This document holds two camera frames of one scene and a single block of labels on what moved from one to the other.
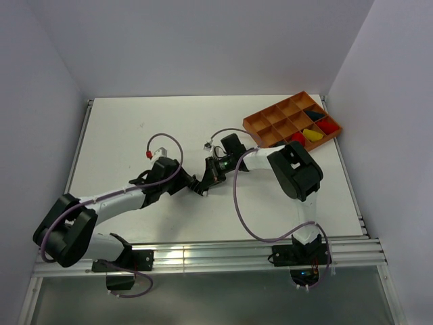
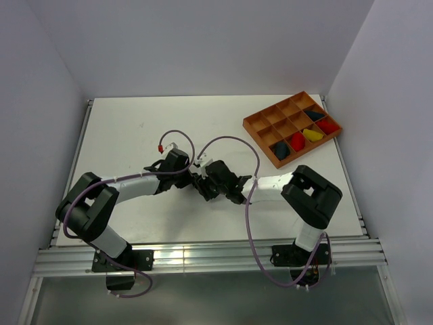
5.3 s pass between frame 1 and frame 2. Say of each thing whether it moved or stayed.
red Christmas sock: stayed
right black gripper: moved
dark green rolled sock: stayed
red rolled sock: stayed
